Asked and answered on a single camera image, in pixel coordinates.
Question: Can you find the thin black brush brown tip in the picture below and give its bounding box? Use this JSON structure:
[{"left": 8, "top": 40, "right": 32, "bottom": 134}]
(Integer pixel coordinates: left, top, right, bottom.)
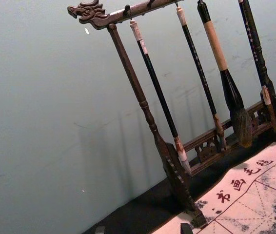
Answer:
[{"left": 176, "top": 6, "right": 227, "bottom": 152}]

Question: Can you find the black brush with white ferrule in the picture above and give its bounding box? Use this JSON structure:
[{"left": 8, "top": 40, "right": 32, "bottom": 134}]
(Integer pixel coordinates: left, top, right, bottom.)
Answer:
[{"left": 237, "top": 0, "right": 276, "bottom": 134}]

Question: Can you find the dark wooden dragon brush rack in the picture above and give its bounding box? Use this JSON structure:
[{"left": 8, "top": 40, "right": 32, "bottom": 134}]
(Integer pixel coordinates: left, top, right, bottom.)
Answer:
[{"left": 67, "top": 0, "right": 276, "bottom": 227}]

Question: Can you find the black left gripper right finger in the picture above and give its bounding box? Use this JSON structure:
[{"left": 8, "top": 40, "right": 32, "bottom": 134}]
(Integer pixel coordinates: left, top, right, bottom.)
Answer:
[{"left": 180, "top": 222, "right": 193, "bottom": 234}]

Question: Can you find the large brush with cream handle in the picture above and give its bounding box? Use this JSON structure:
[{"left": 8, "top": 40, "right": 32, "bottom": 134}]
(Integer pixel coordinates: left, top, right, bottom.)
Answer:
[{"left": 197, "top": 0, "right": 253, "bottom": 148}]

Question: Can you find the plain pale wall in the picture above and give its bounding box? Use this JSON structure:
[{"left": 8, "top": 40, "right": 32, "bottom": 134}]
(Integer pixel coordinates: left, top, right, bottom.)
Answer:
[{"left": 0, "top": 0, "right": 276, "bottom": 234}]

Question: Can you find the black brush with white tip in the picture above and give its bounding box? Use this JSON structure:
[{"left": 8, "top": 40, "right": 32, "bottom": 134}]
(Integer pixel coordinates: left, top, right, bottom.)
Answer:
[{"left": 129, "top": 19, "right": 193, "bottom": 177}]

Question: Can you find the white calligraphy cloth red grid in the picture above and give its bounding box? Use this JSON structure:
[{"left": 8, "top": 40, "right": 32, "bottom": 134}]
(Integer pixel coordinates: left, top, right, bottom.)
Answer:
[{"left": 152, "top": 142, "right": 276, "bottom": 234}]

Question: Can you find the black table cloth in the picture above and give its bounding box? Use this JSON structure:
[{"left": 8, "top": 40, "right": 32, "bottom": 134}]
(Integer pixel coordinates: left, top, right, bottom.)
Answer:
[{"left": 81, "top": 91, "right": 276, "bottom": 234}]

